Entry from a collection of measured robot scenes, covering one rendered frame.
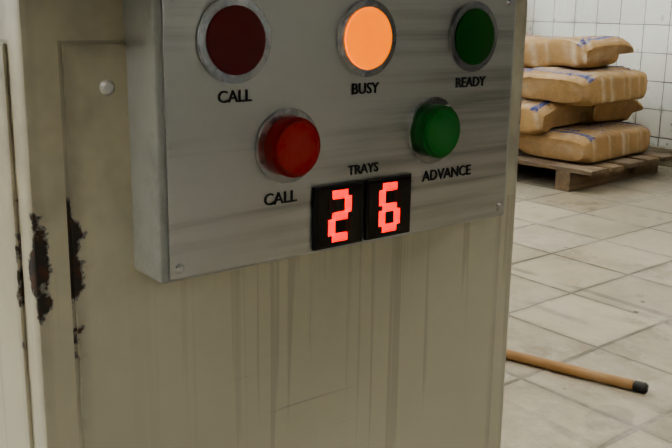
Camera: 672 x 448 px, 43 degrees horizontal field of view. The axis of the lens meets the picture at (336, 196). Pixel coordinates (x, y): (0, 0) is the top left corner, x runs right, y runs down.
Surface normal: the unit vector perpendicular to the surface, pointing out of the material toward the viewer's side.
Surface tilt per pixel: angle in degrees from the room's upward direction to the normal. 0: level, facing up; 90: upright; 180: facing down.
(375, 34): 90
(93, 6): 90
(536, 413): 0
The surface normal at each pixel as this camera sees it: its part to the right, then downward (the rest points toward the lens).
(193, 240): 0.62, 0.18
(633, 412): 0.01, -0.98
